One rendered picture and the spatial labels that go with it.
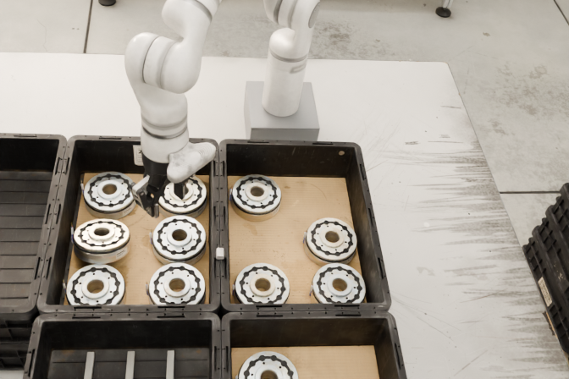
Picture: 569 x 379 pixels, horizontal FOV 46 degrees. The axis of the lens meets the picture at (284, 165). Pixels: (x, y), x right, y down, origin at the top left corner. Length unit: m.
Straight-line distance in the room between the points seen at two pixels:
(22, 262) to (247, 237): 0.43
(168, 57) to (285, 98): 0.70
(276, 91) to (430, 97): 0.54
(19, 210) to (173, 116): 0.53
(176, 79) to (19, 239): 0.59
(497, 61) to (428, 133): 1.59
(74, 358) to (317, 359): 0.42
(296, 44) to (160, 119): 0.56
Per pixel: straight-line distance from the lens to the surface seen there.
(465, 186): 1.75
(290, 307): 1.17
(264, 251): 1.35
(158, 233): 1.33
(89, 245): 1.29
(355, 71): 1.96
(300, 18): 1.44
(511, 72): 3.36
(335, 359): 1.25
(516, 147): 2.98
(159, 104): 0.99
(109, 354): 1.24
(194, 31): 0.95
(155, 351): 1.24
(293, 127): 1.61
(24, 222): 1.42
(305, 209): 1.42
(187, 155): 1.04
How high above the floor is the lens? 1.94
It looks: 48 degrees down
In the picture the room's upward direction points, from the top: 10 degrees clockwise
